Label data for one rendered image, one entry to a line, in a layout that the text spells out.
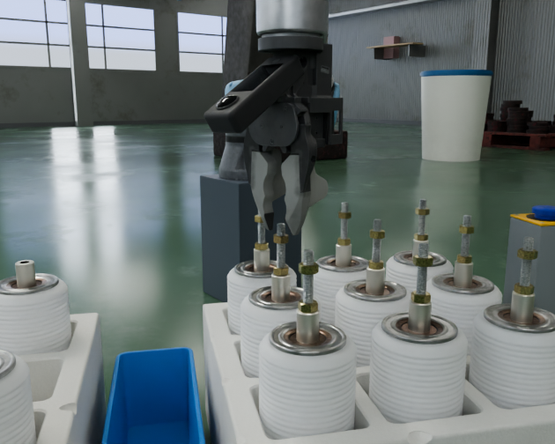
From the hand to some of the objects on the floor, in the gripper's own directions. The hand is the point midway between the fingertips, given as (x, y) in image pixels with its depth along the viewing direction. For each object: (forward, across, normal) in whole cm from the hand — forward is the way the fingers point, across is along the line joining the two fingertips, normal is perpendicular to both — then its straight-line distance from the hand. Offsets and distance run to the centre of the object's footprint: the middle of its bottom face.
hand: (277, 222), depth 64 cm
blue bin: (+34, +11, +10) cm, 38 cm away
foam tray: (+34, -7, -10) cm, 36 cm away
